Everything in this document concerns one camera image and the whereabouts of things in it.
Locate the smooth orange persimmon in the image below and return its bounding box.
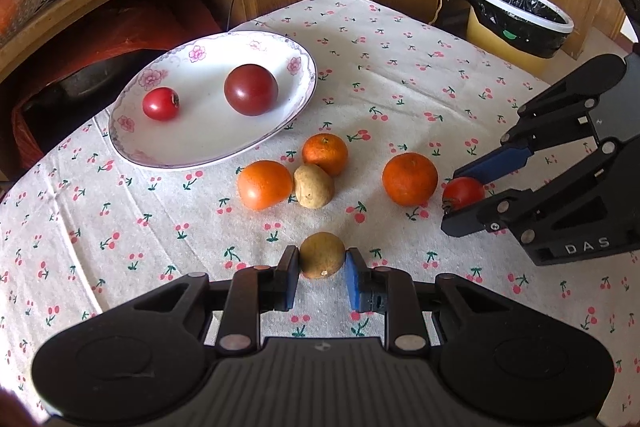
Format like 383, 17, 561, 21
237, 160, 294, 211

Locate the pale small potato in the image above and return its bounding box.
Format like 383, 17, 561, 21
293, 164, 335, 210

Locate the small orange tangerine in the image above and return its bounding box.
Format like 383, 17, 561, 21
302, 133, 349, 176

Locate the large orange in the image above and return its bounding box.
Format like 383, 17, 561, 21
0, 0, 31, 32

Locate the large orange tangerine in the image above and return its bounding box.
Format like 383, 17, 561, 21
382, 152, 439, 208

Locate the brown kiwi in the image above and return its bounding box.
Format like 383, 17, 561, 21
299, 232, 347, 280

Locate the dark red plum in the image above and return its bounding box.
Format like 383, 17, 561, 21
223, 63, 279, 116

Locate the small red tomato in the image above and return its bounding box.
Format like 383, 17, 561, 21
142, 87, 181, 122
443, 177, 486, 211

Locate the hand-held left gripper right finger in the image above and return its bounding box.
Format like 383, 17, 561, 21
346, 247, 507, 353

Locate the white floral plate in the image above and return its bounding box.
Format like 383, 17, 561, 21
108, 31, 318, 169

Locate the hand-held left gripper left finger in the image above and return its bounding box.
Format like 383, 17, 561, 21
131, 246, 301, 353

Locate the yellow trash bin black liner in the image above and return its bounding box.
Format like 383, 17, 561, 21
465, 0, 575, 75

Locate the dark metal pot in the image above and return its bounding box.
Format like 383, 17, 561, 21
25, 49, 166, 148

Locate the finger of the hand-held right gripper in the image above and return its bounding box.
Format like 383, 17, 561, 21
452, 55, 629, 184
441, 139, 637, 249

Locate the red plastic bag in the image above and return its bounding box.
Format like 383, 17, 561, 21
10, 0, 221, 162

